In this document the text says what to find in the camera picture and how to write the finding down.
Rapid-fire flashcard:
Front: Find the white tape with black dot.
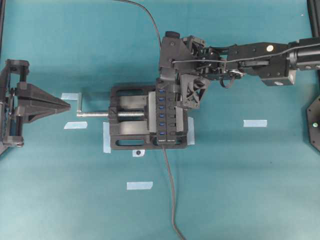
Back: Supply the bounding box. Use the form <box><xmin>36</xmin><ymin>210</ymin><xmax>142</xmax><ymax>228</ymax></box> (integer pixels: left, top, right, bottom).
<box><xmin>132</xmin><ymin>149</ymin><xmax>146</xmax><ymax>158</ymax></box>

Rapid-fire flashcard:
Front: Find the black frame post left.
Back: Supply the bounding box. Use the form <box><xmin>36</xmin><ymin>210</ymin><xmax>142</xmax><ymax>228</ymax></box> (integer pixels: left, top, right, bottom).
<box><xmin>0</xmin><ymin>0</ymin><xmax>6</xmax><ymax>52</ymax></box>

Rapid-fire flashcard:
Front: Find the black multi-port USB hub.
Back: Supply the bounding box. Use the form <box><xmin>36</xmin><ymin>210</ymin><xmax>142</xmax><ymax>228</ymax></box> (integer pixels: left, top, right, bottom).
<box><xmin>155</xmin><ymin>77</ymin><xmax>177</xmax><ymax>146</ymax></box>

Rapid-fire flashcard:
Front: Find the grey hub power cable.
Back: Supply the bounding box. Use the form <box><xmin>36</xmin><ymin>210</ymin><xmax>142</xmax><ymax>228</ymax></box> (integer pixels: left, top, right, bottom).
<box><xmin>161</xmin><ymin>144</ymin><xmax>186</xmax><ymax>240</ymax></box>

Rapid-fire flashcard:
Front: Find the black USB cable with plug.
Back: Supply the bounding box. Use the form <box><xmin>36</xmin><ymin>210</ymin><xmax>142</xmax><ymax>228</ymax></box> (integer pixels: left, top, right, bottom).
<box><xmin>112</xmin><ymin>0</ymin><xmax>162</xmax><ymax>76</ymax></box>

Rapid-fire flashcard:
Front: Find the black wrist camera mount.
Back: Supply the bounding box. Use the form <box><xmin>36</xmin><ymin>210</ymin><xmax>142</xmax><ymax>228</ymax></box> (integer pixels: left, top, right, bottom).
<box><xmin>165</xmin><ymin>31</ymin><xmax>180</xmax><ymax>39</ymax></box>

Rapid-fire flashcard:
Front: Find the blue tape under vise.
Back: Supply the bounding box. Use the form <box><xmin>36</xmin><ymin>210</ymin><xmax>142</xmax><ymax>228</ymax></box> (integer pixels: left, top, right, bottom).
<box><xmin>102</xmin><ymin>122</ymin><xmax>111</xmax><ymax>154</ymax></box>
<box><xmin>187</xmin><ymin>117</ymin><xmax>195</xmax><ymax>146</ymax></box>

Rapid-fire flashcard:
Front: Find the silver vise screw handle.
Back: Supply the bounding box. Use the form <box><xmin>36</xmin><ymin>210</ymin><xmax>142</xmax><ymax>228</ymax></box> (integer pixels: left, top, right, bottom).
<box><xmin>76</xmin><ymin>92</ymin><xmax>145</xmax><ymax>118</ymax></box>

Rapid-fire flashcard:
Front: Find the blue tape under vise right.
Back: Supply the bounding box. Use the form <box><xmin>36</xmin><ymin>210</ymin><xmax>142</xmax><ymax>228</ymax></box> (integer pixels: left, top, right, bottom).
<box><xmin>187</xmin><ymin>117</ymin><xmax>195</xmax><ymax>146</ymax></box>

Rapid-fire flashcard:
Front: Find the blue tape left lower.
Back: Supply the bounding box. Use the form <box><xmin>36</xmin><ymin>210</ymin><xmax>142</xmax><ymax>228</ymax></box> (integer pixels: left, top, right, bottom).
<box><xmin>64</xmin><ymin>121</ymin><xmax>88</xmax><ymax>130</ymax></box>

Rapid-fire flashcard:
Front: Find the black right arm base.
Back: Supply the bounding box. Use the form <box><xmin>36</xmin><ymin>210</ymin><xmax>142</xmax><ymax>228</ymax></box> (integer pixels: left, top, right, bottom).
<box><xmin>306</xmin><ymin>96</ymin><xmax>320</xmax><ymax>151</ymax></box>

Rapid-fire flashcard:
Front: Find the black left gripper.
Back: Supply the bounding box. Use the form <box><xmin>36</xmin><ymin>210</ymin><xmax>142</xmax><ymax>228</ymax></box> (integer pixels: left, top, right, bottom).
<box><xmin>0</xmin><ymin>59</ymin><xmax>71</xmax><ymax>148</ymax></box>

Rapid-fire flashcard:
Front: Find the blue tape under vise left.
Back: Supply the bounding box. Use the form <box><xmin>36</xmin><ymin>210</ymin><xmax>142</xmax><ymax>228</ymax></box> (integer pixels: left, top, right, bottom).
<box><xmin>102</xmin><ymin>122</ymin><xmax>111</xmax><ymax>154</ymax></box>

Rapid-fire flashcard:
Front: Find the black bench vise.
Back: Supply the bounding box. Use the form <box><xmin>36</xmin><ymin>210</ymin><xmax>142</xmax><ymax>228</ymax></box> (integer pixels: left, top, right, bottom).
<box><xmin>108</xmin><ymin>83</ymin><xmax>188</xmax><ymax>150</ymax></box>

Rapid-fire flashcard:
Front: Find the blue tape near handle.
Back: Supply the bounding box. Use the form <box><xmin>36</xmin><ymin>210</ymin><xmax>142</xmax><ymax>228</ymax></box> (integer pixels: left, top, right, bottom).
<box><xmin>61</xmin><ymin>92</ymin><xmax>79</xmax><ymax>101</ymax></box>

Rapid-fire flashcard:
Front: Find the blue tape bottom centre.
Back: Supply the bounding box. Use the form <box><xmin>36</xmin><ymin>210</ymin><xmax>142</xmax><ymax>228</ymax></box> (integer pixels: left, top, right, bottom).
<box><xmin>126</xmin><ymin>181</ymin><xmax>153</xmax><ymax>191</ymax></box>

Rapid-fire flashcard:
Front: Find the black frame post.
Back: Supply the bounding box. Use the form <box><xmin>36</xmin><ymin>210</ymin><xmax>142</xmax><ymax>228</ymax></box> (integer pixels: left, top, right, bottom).
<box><xmin>306</xmin><ymin>0</ymin><xmax>320</xmax><ymax>38</ymax></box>
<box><xmin>0</xmin><ymin>0</ymin><xmax>6</xmax><ymax>52</ymax></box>

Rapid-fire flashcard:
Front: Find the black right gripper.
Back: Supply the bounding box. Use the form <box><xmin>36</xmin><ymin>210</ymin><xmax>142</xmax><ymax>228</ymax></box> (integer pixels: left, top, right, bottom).
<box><xmin>159</xmin><ymin>35</ymin><xmax>244</xmax><ymax>110</ymax></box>

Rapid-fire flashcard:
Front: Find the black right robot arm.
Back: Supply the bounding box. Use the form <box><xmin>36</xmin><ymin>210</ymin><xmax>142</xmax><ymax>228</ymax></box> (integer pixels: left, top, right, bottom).
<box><xmin>156</xmin><ymin>32</ymin><xmax>320</xmax><ymax>110</ymax></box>

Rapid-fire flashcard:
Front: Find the black frame post right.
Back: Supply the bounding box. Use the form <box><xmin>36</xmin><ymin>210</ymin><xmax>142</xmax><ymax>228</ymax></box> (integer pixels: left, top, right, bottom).
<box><xmin>306</xmin><ymin>0</ymin><xmax>320</xmax><ymax>38</ymax></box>

